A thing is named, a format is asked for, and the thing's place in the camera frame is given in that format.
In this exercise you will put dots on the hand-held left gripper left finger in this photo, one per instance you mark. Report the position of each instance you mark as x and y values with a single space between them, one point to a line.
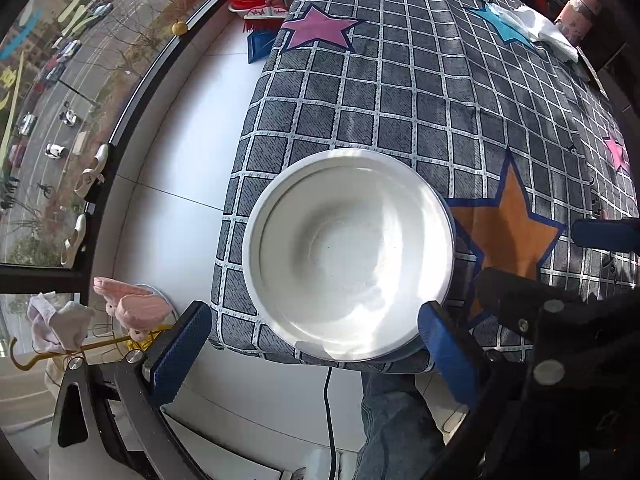
182 355

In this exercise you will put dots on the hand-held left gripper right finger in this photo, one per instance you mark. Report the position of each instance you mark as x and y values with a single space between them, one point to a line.
447 355

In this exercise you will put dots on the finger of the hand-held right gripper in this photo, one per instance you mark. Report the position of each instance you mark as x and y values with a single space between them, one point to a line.
605 235
520 295

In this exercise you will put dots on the white disposable bowl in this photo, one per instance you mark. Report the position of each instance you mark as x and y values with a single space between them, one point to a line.
345 255

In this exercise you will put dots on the pink plush slipper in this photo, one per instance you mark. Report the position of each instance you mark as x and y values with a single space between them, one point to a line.
140 310

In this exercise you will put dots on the person's jeans leg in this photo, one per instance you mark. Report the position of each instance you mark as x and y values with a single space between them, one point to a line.
395 430

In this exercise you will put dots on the white cloth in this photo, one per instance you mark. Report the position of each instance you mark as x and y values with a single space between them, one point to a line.
60 322

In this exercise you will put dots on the yellow hanger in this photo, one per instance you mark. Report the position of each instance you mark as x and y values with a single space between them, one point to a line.
30 367

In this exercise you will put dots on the white shoe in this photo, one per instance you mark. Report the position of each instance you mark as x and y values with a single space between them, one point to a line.
95 170
75 240

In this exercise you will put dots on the white towel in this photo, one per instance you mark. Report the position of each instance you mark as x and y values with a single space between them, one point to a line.
540 25

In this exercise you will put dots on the pink thermos bottle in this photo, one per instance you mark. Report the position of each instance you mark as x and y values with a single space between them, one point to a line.
575 15

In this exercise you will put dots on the grey checked star tablecloth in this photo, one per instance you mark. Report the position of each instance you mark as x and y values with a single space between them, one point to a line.
400 85

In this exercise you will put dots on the blue dustpan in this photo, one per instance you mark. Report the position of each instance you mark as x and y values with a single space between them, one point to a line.
260 46

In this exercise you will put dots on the black window frame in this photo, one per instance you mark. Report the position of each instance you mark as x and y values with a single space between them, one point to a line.
50 277

